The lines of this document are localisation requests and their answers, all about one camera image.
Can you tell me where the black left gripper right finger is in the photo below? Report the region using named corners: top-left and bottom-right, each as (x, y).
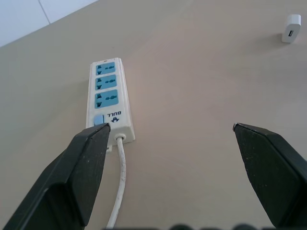
top-left (232, 122), bottom-right (307, 229)

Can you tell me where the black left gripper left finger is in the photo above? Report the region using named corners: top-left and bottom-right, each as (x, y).
top-left (1, 123), bottom-right (111, 230)

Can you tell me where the white power strip with cord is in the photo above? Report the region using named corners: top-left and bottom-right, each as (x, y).
top-left (85, 57), bottom-right (136, 154)

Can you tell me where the white USB charger plug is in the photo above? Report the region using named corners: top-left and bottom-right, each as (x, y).
top-left (281, 14), bottom-right (302, 44)

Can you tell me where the white power strip cable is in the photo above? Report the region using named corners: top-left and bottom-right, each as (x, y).
top-left (106, 135), bottom-right (127, 230)

